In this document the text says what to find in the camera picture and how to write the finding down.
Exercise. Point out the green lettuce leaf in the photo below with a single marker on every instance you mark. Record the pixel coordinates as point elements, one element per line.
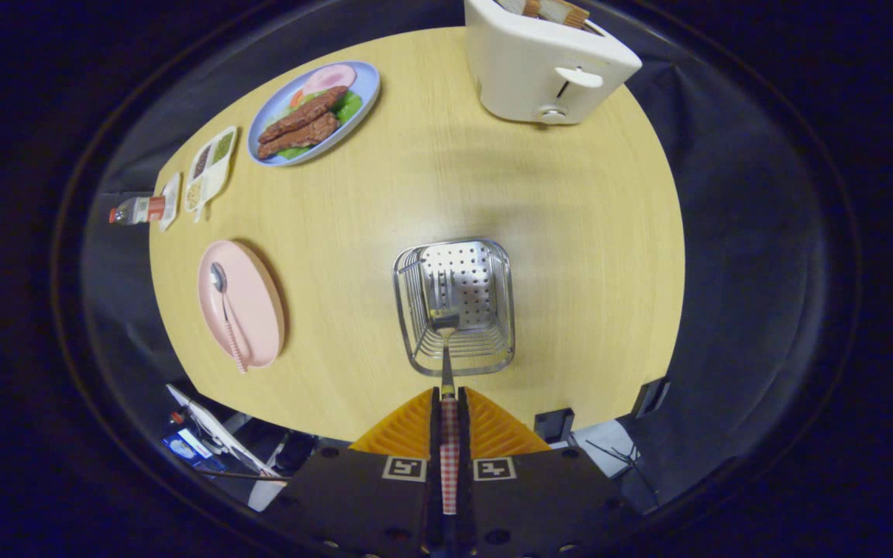
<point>349,107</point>

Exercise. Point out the bread slice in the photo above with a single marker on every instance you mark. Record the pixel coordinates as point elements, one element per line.
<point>530,6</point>
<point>567,12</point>

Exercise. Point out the metal perforated basket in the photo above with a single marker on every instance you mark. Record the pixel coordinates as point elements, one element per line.
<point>466,271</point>

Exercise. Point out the black backdrop cloth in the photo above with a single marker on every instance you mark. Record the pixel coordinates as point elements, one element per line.
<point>764,271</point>

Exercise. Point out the white toaster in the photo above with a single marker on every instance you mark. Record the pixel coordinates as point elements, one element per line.
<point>532,77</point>

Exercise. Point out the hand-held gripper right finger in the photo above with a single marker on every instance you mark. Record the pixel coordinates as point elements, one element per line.
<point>463,442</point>

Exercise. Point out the white divided seasoning tray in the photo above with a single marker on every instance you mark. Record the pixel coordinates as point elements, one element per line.
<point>214,174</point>

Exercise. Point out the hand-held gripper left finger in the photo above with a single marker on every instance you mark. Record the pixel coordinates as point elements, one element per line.
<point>436,442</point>

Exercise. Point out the pink ham slice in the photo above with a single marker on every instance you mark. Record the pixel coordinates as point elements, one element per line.
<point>330,77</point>

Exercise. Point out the blue plate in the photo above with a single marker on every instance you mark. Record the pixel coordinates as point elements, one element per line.
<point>365,77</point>

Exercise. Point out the small plastic bottle red label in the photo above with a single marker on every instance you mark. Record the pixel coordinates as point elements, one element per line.
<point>140,210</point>

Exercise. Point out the black block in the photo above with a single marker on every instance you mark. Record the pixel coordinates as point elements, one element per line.
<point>553,425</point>

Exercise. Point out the pink plate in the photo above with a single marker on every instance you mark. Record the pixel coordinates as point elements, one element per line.
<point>256,302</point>

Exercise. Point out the white square coaster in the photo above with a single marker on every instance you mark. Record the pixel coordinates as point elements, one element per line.
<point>171,201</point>

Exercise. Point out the brown meat slice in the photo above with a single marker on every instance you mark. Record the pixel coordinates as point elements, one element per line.
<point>303,136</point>
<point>307,112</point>

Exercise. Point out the red tomato slice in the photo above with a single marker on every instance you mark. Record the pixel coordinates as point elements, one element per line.
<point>297,98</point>

